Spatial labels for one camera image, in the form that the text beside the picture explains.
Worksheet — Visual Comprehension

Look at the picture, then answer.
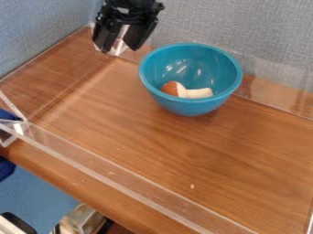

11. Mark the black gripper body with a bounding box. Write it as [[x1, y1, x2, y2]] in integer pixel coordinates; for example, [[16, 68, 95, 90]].
[[96, 0, 164, 25]]

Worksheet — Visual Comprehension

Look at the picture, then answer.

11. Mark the blue fabric object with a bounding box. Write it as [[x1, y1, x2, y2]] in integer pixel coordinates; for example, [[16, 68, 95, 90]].
[[0, 108, 21, 183]]

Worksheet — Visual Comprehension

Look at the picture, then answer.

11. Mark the clear acrylic front barrier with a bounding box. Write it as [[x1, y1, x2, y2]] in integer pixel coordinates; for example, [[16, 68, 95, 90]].
[[0, 90, 262, 234]]

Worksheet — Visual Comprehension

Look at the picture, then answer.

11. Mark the clear acrylic barrier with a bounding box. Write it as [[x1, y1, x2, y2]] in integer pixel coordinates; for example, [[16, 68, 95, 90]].
[[0, 90, 262, 234], [120, 45, 313, 121]]

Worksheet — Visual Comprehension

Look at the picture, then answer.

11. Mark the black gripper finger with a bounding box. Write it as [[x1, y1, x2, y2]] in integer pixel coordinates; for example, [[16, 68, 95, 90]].
[[92, 17, 123, 53], [123, 19, 159, 51]]

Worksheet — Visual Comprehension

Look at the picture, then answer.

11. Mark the metal frame under table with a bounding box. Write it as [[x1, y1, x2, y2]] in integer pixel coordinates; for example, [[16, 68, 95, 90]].
[[49, 204, 107, 234]]

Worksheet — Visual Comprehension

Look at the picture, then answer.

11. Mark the white brown-capped toy mushroom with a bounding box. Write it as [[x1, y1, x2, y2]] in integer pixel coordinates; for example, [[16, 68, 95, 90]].
[[162, 80, 212, 99]]

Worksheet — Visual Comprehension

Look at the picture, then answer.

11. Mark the black white object bottom-left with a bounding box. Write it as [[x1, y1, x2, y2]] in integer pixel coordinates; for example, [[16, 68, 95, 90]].
[[0, 212, 37, 234]]

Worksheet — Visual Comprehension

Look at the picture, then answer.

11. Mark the blue bowl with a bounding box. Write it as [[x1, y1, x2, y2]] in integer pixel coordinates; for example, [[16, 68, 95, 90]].
[[137, 43, 243, 116]]

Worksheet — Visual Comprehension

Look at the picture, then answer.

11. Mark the clear acrylic back barrier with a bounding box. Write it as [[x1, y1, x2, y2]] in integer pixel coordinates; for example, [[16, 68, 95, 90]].
[[120, 45, 313, 121]]

